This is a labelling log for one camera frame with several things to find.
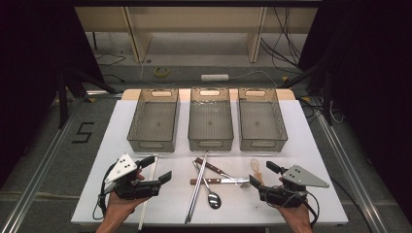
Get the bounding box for black frame bar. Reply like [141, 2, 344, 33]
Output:
[73, 0, 325, 8]

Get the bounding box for small wooden-handled clear spoon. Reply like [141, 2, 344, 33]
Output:
[250, 157, 265, 186]

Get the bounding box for beige wooden shelf unit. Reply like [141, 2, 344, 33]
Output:
[75, 6, 319, 64]

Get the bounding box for white power strip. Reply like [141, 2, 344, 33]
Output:
[200, 74, 230, 83]

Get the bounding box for yellow tape roll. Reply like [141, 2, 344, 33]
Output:
[154, 66, 170, 78]

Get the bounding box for wooden-handled metal knife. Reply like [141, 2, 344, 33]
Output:
[194, 156, 251, 183]

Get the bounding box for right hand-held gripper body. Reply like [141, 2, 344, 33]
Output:
[257, 164, 330, 209]

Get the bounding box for metal floor rail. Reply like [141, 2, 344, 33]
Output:
[0, 96, 86, 233]
[312, 108, 395, 233]

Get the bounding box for person's left hand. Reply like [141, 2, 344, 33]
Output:
[104, 173, 152, 224]

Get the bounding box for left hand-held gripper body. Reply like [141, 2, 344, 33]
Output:
[103, 153, 162, 201]

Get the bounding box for wooden-handled metal fork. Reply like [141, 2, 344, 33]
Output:
[189, 178, 252, 189]

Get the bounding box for person's right hand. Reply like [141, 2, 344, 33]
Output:
[276, 176, 315, 233]

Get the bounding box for black metal stand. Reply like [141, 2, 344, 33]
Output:
[56, 66, 119, 129]
[277, 61, 335, 126]

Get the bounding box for metal chopstick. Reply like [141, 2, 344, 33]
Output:
[187, 153, 208, 224]
[184, 154, 206, 225]

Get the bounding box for metal spoon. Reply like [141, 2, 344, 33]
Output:
[191, 159, 223, 211]

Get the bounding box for black curtain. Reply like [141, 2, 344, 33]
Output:
[297, 0, 412, 224]
[0, 0, 105, 190]

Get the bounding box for bundle of black cables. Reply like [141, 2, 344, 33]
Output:
[260, 7, 304, 74]

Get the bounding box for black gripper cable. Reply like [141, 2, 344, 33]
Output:
[263, 185, 322, 229]
[91, 161, 120, 221]

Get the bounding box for clear grey plastic bin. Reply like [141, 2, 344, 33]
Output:
[188, 87, 235, 152]
[237, 87, 289, 152]
[126, 87, 181, 153]

